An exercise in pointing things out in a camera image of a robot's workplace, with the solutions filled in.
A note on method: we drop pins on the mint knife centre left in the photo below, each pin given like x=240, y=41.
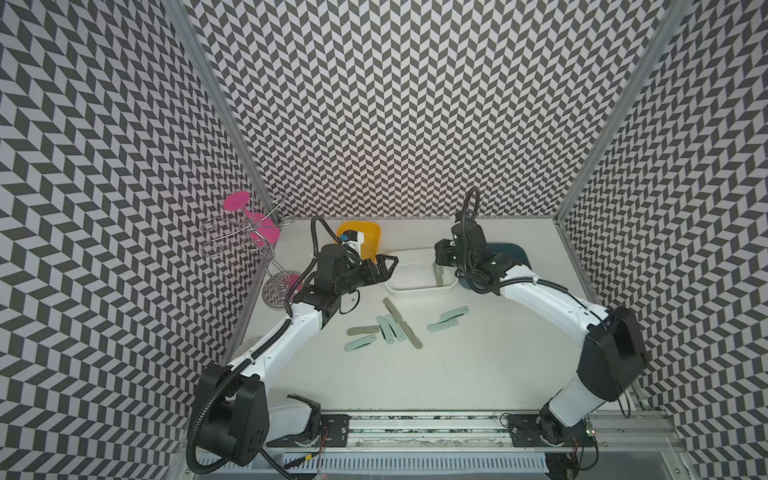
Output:
x=386, y=330

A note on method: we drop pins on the white storage box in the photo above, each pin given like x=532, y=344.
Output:
x=414, y=273

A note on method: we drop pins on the wire rack with pink discs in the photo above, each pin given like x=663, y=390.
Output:
x=239, y=227

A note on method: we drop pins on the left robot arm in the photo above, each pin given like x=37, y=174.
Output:
x=232, y=419

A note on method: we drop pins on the mint knife centre right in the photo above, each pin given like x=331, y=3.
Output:
x=395, y=328

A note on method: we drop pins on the olive knife vertical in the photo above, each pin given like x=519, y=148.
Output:
x=411, y=336

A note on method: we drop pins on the mint knife middle right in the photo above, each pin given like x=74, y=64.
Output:
x=443, y=325

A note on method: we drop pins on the olive knife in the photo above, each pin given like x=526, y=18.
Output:
x=393, y=310
x=438, y=274
x=363, y=330

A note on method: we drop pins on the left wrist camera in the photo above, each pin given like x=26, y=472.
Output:
x=353, y=239

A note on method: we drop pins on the dark teal storage box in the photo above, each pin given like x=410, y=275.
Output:
x=510, y=249

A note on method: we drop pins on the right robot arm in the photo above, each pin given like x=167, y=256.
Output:
x=613, y=353

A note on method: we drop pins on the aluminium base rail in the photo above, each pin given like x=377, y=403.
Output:
x=486, y=430

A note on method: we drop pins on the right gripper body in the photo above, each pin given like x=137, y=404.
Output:
x=448, y=254

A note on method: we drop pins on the yellow storage box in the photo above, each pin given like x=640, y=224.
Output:
x=371, y=232

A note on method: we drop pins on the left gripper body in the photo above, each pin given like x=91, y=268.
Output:
x=356, y=275

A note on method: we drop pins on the pink ribbed glass bowl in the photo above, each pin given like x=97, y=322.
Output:
x=245, y=346

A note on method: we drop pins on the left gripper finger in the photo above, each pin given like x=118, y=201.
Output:
x=387, y=257
x=387, y=268

